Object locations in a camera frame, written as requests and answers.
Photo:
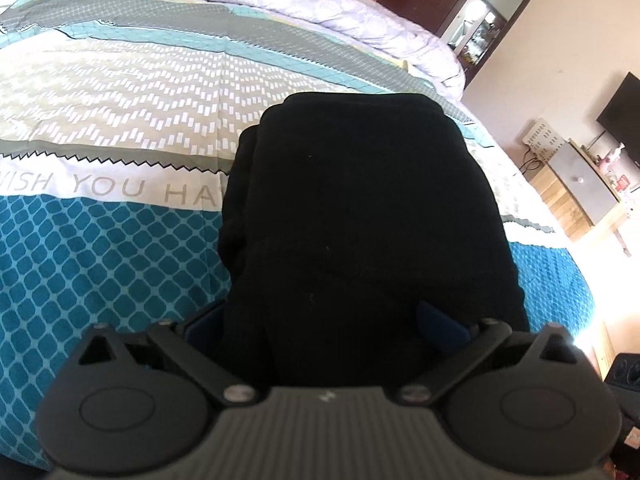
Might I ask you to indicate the patterned teal bed sheet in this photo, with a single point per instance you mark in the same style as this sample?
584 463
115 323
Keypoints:
100 260

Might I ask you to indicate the white quilt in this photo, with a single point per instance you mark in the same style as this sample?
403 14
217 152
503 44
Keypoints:
350 10

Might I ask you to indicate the pink figurine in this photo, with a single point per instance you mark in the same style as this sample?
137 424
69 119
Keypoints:
610 160

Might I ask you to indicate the black television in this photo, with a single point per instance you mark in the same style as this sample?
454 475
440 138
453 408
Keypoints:
625 115

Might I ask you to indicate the wooden side cabinet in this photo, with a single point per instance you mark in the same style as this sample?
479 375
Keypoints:
585 185

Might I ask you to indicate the white router box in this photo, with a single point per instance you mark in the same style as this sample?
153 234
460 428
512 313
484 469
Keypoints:
542 137

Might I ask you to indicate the black pants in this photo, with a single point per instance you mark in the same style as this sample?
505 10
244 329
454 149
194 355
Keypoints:
360 210

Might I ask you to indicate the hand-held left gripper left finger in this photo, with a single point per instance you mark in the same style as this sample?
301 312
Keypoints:
202 327

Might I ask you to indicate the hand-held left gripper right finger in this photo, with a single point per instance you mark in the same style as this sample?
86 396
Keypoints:
440 327

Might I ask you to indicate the small red item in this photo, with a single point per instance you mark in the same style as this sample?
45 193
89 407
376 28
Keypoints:
623 182

